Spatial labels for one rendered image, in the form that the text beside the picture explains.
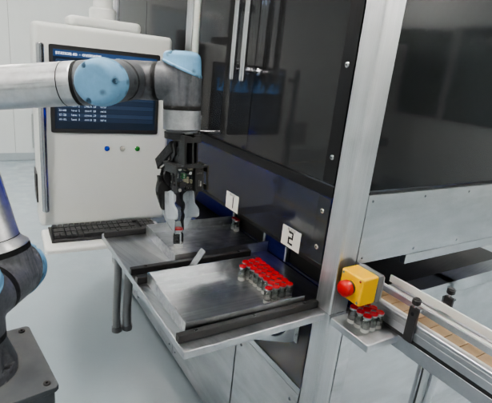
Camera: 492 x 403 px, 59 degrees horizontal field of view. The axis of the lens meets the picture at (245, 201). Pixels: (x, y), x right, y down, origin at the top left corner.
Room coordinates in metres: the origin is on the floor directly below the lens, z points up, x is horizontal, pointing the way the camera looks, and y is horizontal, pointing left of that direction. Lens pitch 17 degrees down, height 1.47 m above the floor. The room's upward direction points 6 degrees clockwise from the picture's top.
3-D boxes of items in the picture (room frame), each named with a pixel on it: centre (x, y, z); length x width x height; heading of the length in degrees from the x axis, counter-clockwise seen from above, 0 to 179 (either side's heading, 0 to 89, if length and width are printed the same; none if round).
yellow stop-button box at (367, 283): (0.96, -0.30, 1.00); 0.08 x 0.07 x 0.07; 123
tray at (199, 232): (1.39, 0.12, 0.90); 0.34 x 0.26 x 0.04; 123
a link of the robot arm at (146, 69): (0.87, 0.25, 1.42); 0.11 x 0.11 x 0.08; 87
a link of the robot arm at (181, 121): (0.88, 0.14, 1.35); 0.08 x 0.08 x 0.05
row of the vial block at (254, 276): (1.10, -0.06, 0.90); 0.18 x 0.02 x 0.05; 33
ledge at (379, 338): (0.97, -0.34, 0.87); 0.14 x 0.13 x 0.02; 123
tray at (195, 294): (1.04, 0.03, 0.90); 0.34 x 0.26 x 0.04; 123
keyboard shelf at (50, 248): (1.58, 0.54, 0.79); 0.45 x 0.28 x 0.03; 120
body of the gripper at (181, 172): (0.86, 0.13, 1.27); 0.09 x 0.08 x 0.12; 34
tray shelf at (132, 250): (1.21, 0.09, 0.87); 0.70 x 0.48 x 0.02; 33
